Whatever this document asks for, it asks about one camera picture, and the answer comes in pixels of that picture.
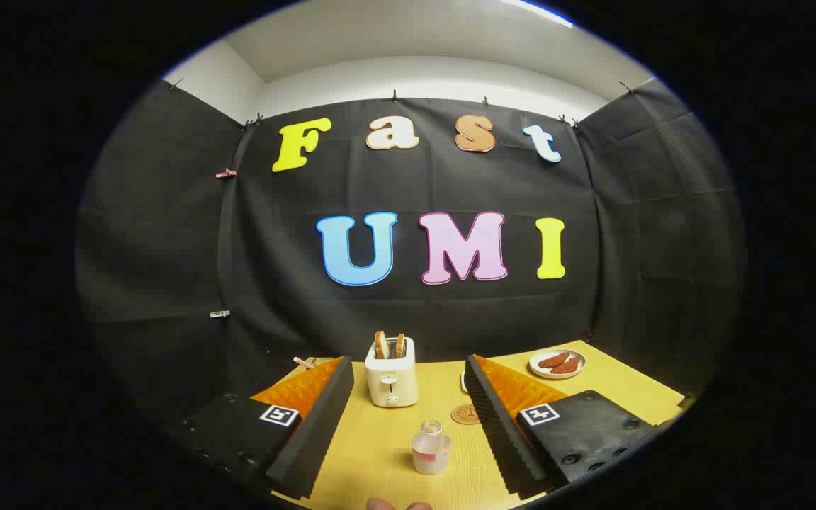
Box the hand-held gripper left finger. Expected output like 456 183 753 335
181 356 356 500

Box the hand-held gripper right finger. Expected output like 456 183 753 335
463 354 664 500

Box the clear juice bottle pink label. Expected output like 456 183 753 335
412 419 453 475

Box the wooden table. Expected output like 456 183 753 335
272 340 686 510

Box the round white plate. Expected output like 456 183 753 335
528 349 587 380

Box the white toaster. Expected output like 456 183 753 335
365 337 419 408

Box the black backdrop cloth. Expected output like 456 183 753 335
75 78 745 426

